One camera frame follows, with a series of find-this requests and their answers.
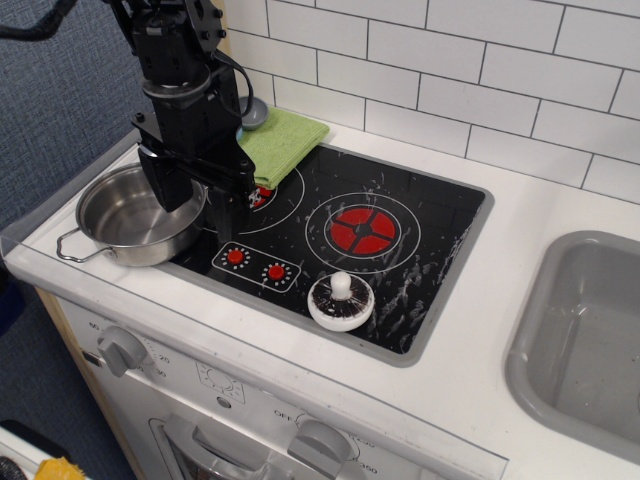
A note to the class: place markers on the white toy mushroom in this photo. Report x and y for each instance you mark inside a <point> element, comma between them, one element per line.
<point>340,302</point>

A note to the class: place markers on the grey oven knob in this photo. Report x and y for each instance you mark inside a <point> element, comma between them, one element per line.
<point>321,448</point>
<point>121,350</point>

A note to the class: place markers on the silver steel pot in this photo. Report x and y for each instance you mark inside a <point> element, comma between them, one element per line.
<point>120,213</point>

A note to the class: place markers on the grey right oven knob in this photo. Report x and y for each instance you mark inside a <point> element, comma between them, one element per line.
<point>321,448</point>

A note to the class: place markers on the yellow object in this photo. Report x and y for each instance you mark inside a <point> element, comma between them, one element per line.
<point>59,469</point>

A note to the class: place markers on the grey left oven knob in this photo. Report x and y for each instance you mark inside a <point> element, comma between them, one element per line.
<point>121,350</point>

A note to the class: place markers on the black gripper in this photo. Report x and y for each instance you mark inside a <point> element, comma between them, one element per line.
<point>191,135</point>

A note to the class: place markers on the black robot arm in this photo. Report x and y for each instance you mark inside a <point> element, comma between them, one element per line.
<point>181,33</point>

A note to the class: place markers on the grey sink basin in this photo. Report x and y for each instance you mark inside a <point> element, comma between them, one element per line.
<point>573,365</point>

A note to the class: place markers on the oven door handle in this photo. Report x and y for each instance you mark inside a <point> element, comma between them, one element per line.
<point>211,451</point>

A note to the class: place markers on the green folded cloth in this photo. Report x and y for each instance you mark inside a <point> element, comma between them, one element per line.
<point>280,144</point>

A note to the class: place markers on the black toy stovetop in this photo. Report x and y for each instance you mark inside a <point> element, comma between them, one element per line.
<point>406,233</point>

